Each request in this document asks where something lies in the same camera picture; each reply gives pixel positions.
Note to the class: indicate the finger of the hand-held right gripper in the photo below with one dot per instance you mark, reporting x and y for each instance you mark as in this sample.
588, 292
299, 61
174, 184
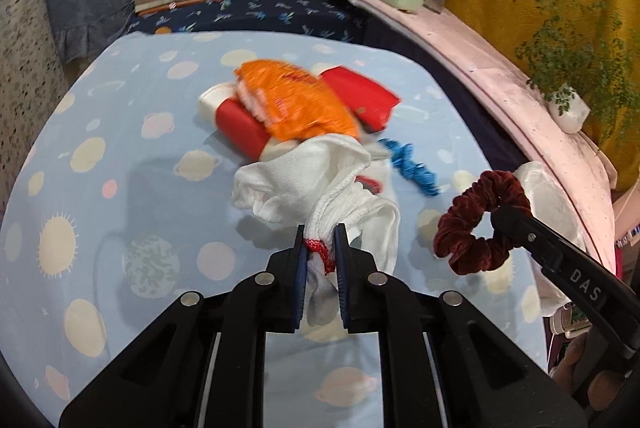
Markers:
515, 223

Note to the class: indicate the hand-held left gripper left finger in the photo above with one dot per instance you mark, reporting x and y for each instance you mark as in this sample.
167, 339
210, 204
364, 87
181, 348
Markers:
298, 278

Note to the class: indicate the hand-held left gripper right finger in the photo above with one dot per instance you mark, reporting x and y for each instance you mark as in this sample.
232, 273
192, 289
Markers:
342, 278

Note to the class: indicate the bin with white bag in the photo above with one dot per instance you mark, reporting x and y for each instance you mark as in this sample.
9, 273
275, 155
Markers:
550, 203

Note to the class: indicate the dark red velvet scrunchie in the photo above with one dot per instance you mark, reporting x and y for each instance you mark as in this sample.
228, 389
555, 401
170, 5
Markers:
450, 233

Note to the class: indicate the white cloth with red trim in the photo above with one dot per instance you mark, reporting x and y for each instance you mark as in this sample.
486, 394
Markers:
300, 173

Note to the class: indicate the red paper cup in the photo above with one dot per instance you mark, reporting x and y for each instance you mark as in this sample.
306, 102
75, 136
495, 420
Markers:
240, 127

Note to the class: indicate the red paper box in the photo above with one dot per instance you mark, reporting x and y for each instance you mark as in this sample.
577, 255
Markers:
365, 95

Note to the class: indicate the person's right hand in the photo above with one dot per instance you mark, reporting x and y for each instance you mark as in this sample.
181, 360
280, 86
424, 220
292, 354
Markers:
575, 363

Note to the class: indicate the blue scrunchie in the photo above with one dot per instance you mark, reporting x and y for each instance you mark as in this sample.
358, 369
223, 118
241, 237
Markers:
410, 165

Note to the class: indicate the green potted plant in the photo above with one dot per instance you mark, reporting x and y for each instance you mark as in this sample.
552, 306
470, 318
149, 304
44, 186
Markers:
570, 110

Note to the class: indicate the pink cloth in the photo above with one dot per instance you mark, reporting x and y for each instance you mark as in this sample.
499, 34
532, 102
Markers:
500, 72

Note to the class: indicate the dark purple cloth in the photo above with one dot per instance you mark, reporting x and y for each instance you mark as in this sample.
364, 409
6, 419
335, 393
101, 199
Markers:
450, 77

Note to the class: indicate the orange snack packet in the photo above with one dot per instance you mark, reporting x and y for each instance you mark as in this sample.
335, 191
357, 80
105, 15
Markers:
300, 102

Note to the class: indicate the navy printed cloth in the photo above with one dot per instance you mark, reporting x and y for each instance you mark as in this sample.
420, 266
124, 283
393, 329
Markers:
260, 7

